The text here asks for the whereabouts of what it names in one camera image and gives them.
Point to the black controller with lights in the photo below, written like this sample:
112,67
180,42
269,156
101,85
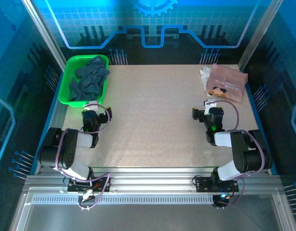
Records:
220,201

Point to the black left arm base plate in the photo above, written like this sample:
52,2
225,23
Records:
76,186

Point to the aluminium frame post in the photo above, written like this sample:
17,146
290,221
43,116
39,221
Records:
258,33
45,33

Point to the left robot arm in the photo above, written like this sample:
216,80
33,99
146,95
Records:
68,149

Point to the pink printed folded t-shirt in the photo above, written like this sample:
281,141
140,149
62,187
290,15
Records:
227,77

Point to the aluminium frame rail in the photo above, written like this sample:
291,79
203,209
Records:
150,179

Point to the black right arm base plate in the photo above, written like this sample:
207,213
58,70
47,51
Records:
203,185

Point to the clear plastic wrapper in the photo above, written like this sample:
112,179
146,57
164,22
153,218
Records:
205,74

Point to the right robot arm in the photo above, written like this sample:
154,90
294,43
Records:
244,149

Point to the dark blue t-shirt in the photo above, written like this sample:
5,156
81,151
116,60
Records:
90,79

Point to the green plastic basket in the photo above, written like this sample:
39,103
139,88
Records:
66,79

